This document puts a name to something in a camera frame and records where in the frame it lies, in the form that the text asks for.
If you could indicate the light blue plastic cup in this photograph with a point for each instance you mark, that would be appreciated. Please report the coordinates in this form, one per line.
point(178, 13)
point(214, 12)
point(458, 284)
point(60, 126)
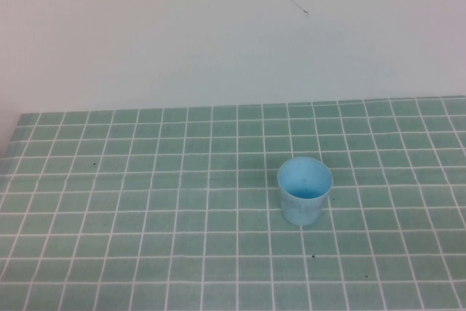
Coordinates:
point(304, 194)

